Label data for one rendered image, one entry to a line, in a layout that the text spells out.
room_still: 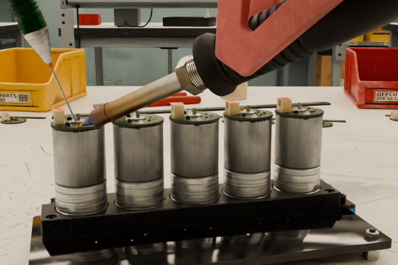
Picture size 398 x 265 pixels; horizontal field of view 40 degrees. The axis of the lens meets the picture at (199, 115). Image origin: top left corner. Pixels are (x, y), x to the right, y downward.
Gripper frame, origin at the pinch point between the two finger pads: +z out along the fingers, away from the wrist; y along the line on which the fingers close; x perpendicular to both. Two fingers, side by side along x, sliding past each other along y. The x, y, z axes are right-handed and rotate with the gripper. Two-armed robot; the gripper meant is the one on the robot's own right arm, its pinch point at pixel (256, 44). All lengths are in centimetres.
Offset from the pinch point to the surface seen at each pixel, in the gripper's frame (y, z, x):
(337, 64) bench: -244, 56, -45
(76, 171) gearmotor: 0.4, 9.4, -4.5
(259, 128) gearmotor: -5.8, 5.0, 0.2
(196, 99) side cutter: -36.4, 20.0, -16.2
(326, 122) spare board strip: -33.4, 12.1, -1.6
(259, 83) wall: -415, 147, -127
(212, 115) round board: -5.0, 5.6, -2.0
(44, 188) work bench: -5.8, 17.3, -10.0
